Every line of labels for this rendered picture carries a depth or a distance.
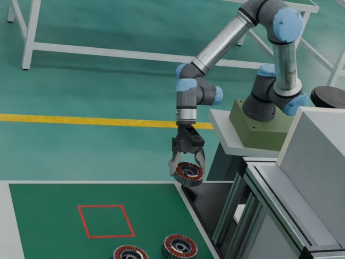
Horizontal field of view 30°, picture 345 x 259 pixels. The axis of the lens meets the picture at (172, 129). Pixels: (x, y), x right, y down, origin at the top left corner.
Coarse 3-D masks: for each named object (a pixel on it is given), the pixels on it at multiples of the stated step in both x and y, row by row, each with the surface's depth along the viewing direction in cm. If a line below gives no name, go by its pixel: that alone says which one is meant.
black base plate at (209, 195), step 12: (192, 192) 235; (204, 192) 237; (216, 192) 239; (228, 192) 242; (192, 204) 231; (204, 204) 231; (216, 204) 233; (240, 204) 237; (204, 216) 225; (216, 216) 227; (204, 228) 221; (228, 240) 217
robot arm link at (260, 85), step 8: (264, 64) 278; (272, 64) 279; (264, 72) 272; (272, 72) 272; (256, 80) 278; (264, 80) 273; (272, 80) 271; (256, 88) 278; (264, 88) 273; (264, 96) 277
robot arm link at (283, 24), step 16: (272, 0) 239; (256, 16) 242; (272, 16) 235; (288, 16) 232; (272, 32) 238; (288, 32) 235; (288, 48) 244; (288, 64) 250; (288, 80) 257; (272, 96) 270; (288, 96) 261; (304, 96) 263; (288, 112) 265
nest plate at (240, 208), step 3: (237, 207) 233; (240, 207) 233; (243, 207) 234; (237, 210) 231; (240, 210) 231; (237, 213) 229; (240, 213) 230; (234, 216) 228; (237, 216) 228; (240, 216) 228; (237, 219) 226; (237, 222) 226
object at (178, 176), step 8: (176, 168) 234; (184, 168) 237; (192, 168) 237; (200, 168) 238; (176, 176) 232; (184, 176) 230; (192, 176) 232; (200, 176) 233; (184, 184) 231; (192, 184) 231
